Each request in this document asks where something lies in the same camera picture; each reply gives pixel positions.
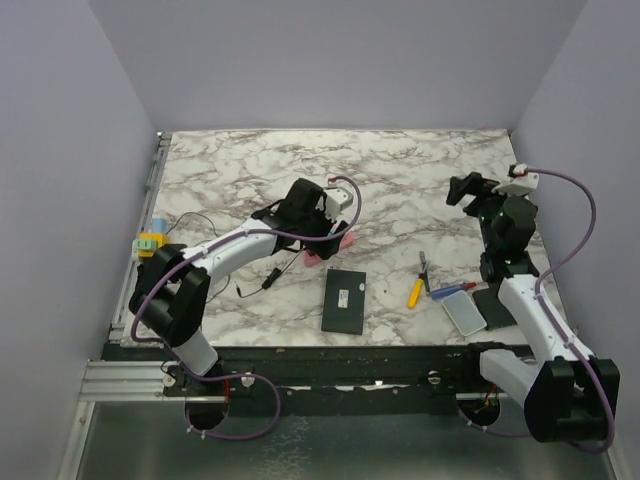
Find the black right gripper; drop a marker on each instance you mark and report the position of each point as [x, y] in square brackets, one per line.
[473, 184]

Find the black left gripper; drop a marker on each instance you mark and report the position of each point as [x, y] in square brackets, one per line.
[328, 223]

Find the pink power strip socket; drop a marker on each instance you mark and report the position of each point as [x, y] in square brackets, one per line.
[311, 260]

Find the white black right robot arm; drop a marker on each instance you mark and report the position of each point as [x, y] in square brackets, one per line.
[569, 394]

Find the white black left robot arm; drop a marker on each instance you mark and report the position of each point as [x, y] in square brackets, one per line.
[173, 285]

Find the yellow plug adapter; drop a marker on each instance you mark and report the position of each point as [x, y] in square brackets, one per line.
[161, 239]

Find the green plug adapter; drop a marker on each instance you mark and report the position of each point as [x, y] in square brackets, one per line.
[144, 245]

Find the black flat plate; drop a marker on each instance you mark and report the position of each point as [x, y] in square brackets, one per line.
[493, 311]

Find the black rectangular box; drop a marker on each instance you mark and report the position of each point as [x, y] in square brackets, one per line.
[344, 302]

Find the blue red screwdriver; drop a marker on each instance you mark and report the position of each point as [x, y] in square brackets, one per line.
[446, 291]

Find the white grey phone case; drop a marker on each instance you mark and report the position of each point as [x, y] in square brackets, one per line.
[463, 313]

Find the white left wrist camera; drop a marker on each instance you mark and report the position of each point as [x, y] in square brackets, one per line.
[333, 201]

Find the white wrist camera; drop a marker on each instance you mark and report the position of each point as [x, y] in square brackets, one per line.
[520, 182]
[333, 201]

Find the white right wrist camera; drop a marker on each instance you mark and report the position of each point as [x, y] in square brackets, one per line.
[520, 182]

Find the black adapter with cord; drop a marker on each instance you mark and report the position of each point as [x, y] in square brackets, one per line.
[268, 282]

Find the yellow handled utility knife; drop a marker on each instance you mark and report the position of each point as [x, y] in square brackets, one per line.
[421, 285]

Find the aluminium frame rail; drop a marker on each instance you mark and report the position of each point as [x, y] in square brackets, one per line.
[122, 381]

